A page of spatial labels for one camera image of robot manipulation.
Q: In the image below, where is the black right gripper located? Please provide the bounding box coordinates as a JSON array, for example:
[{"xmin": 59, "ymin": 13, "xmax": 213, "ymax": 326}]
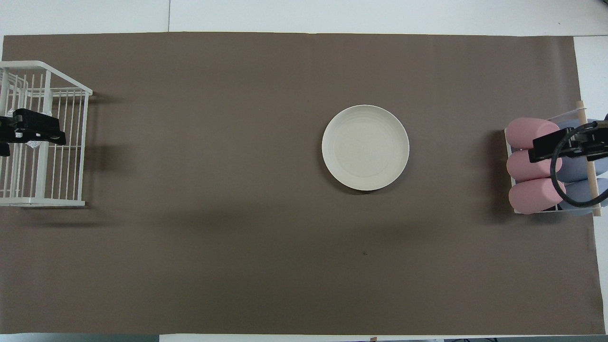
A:
[{"xmin": 530, "ymin": 121, "xmax": 608, "ymax": 164}]

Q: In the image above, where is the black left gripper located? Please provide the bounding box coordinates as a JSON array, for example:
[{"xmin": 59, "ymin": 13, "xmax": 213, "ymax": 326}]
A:
[{"xmin": 0, "ymin": 108, "xmax": 67, "ymax": 157}]

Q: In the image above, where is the silver glitter sponge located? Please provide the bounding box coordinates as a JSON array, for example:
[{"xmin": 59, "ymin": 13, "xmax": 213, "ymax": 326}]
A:
[{"xmin": 5, "ymin": 108, "xmax": 54, "ymax": 150}]

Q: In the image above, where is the cream round plate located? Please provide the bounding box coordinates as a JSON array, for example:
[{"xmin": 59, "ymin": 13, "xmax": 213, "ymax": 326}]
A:
[{"xmin": 322, "ymin": 104, "xmax": 410, "ymax": 191}]

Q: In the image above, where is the pink plastic cup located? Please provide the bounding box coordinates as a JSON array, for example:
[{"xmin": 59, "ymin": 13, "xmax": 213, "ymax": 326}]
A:
[
  {"xmin": 508, "ymin": 178, "xmax": 567, "ymax": 215},
  {"xmin": 504, "ymin": 117, "xmax": 561, "ymax": 150},
  {"xmin": 506, "ymin": 149, "xmax": 564, "ymax": 182}
]

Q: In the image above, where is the blue plastic cup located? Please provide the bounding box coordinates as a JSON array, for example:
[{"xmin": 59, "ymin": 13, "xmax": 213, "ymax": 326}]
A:
[
  {"xmin": 558, "ymin": 178, "xmax": 608, "ymax": 217},
  {"xmin": 560, "ymin": 156, "xmax": 608, "ymax": 184}
]

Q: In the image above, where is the white cup rack wooden rod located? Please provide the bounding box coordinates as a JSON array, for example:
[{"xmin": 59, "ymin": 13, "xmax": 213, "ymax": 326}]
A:
[{"xmin": 504, "ymin": 100, "xmax": 603, "ymax": 218}]

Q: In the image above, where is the brown paper table mat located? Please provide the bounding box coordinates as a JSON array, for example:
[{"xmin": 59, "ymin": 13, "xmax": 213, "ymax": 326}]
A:
[{"xmin": 0, "ymin": 32, "xmax": 603, "ymax": 336}]

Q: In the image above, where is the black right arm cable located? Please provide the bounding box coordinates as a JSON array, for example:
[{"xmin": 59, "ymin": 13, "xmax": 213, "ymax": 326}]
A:
[{"xmin": 550, "ymin": 121, "xmax": 608, "ymax": 208}]

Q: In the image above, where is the white wire dish rack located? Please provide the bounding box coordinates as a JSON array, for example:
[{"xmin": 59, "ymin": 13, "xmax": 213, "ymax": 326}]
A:
[{"xmin": 0, "ymin": 60, "xmax": 94, "ymax": 208}]

